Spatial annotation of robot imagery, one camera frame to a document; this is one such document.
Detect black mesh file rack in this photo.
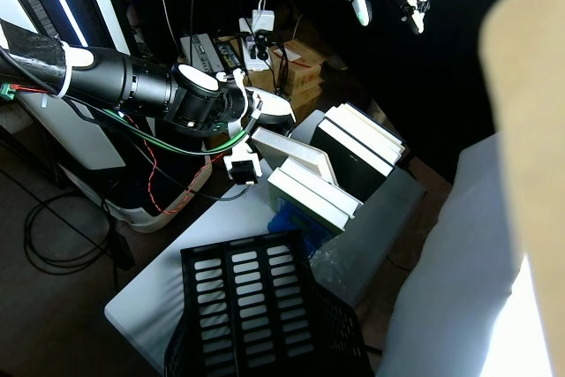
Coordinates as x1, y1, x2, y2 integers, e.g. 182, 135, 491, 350
163, 227, 376, 377

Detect white K book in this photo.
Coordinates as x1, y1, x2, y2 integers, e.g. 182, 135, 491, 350
328, 108, 402, 165

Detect cardboard box with red label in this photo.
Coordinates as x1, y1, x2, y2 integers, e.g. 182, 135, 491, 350
268, 39, 328, 118

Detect beige blurred board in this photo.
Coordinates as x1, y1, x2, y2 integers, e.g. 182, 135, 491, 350
478, 0, 565, 377

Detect white hardcover book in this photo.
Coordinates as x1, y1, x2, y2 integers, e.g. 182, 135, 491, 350
250, 125, 339, 186

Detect silver power supply unit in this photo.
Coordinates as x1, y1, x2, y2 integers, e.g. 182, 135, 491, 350
179, 33, 245, 74

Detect black Century book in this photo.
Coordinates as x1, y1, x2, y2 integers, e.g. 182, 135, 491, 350
342, 102, 407, 151

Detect black floor cable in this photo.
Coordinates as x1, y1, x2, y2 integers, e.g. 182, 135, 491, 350
24, 191, 117, 275

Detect cream paperback book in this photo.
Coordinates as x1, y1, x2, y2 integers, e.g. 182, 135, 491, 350
335, 104, 405, 157

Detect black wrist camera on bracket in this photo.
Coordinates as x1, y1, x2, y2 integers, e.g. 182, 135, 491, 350
223, 147, 262, 187

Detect white rounded tower base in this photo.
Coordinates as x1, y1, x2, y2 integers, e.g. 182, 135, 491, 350
65, 147, 214, 233

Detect white backdrop sheet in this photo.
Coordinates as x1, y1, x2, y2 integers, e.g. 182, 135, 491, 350
374, 132, 565, 377

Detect green cable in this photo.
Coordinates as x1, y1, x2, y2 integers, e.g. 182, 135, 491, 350
65, 98, 253, 156

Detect white power strip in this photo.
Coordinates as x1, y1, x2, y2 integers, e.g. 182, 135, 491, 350
239, 9, 277, 72

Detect black Let It Be book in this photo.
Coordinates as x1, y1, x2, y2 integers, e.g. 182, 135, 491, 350
310, 116, 396, 203

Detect white tower with light strip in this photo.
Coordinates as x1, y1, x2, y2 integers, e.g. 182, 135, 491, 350
0, 0, 133, 170

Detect blue metal bookend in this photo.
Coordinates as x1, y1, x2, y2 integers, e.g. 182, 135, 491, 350
267, 200, 341, 259

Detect red twisted wire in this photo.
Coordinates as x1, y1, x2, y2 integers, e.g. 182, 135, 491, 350
147, 116, 226, 215

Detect large brown cardboard box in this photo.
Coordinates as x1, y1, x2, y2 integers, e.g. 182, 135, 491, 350
177, 52, 283, 153

